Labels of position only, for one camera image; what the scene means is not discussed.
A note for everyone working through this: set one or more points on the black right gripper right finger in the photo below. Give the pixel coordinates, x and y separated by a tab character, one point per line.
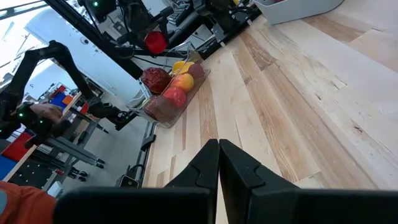
280	205

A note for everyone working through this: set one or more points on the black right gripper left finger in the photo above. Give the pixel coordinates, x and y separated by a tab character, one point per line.
140	205

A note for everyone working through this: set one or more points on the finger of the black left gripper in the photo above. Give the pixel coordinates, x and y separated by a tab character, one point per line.
135	36
164	26

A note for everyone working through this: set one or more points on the red apple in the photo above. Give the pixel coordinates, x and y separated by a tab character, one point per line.
155	43

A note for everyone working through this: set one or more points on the yellow orange fruit half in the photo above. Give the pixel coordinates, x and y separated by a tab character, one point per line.
182	66

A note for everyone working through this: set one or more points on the dark red crinkled fruit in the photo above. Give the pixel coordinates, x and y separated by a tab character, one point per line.
155	80

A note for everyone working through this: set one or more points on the small red pomegranate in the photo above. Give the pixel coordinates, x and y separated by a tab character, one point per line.
196	71

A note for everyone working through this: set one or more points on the orange yellow mango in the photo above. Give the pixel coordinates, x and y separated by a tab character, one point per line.
183	83

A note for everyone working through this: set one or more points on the dark brown crinkled fruit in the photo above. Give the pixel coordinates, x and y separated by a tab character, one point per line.
160	109

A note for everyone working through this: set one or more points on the grey plastic bin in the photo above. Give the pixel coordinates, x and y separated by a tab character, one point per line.
295	14

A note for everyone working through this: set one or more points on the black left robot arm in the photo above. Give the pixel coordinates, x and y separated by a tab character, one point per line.
217	12

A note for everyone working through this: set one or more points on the clear plastic tray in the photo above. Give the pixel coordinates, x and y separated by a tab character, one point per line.
189	54

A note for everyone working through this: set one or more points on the person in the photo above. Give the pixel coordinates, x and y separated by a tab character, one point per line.
25	205

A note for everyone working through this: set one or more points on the person's hand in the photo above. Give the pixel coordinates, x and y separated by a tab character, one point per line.
46	112

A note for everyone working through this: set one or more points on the red panel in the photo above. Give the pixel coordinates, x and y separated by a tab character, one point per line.
17	147

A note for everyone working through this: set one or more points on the black cart frame casters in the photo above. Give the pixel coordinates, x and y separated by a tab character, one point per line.
71	149

